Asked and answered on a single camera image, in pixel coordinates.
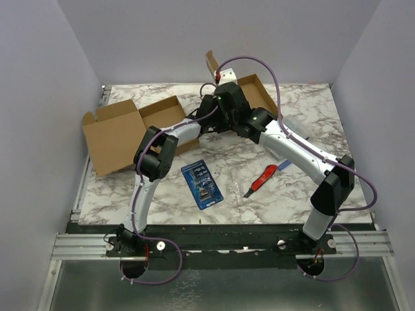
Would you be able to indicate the red black utility knife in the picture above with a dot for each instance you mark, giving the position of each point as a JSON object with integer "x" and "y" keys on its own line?
{"x": 268, "y": 172}

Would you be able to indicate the brown cardboard express box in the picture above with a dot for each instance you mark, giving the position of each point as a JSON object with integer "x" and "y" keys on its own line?
{"x": 256, "y": 93}

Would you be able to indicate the taped brown cardboard box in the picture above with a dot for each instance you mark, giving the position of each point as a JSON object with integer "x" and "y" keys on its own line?
{"x": 114, "y": 132}

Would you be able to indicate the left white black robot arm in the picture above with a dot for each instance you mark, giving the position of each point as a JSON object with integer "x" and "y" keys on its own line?
{"x": 153, "y": 160}

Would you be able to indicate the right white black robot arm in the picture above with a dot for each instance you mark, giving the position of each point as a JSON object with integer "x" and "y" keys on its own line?
{"x": 334, "y": 176}

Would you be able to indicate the blue blister pack item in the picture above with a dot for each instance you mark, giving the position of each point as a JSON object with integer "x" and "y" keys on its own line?
{"x": 202, "y": 184}

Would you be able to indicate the clear plastic wrap piece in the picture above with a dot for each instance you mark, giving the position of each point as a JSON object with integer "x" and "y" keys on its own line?
{"x": 234, "y": 191}

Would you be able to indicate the small blue plastic piece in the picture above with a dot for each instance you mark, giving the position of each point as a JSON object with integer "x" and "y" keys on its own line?
{"x": 282, "y": 166}

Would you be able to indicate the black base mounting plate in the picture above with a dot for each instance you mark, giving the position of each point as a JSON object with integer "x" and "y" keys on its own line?
{"x": 211, "y": 247}

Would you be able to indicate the clear plastic container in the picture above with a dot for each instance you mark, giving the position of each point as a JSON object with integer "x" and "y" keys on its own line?
{"x": 292, "y": 123}

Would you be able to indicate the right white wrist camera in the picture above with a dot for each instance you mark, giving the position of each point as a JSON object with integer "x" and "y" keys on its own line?
{"x": 224, "y": 76}

